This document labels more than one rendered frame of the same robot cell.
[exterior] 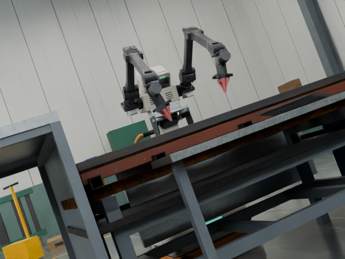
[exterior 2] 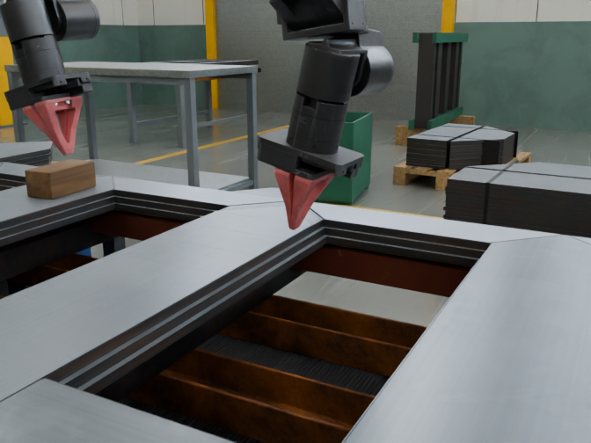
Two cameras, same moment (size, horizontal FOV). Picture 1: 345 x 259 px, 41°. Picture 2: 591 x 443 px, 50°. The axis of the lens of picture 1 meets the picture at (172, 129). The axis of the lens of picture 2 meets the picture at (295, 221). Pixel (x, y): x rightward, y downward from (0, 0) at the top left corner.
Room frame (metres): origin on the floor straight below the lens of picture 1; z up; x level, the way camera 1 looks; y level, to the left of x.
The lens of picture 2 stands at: (2.91, 0.51, 1.13)
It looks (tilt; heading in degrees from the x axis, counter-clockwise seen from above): 16 degrees down; 229
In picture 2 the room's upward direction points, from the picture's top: straight up
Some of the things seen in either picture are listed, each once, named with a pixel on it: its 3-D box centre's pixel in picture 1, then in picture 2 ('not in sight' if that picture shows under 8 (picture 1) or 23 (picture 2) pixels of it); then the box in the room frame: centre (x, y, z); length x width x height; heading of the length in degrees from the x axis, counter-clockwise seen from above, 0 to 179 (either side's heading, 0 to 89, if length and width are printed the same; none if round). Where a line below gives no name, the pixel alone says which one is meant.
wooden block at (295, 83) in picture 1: (289, 87); (62, 177); (2.46, -0.66, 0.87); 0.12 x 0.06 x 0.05; 26
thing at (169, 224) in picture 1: (227, 181); not in sight; (2.99, -0.21, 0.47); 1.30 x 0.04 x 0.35; 111
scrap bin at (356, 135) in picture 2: not in sight; (331, 156); (-0.35, -2.79, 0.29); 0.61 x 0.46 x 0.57; 30
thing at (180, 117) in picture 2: not in sight; (195, 99); (-1.15, -5.83, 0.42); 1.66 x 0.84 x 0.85; 20
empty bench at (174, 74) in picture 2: not in sight; (134, 139); (0.92, -3.36, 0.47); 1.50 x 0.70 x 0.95; 110
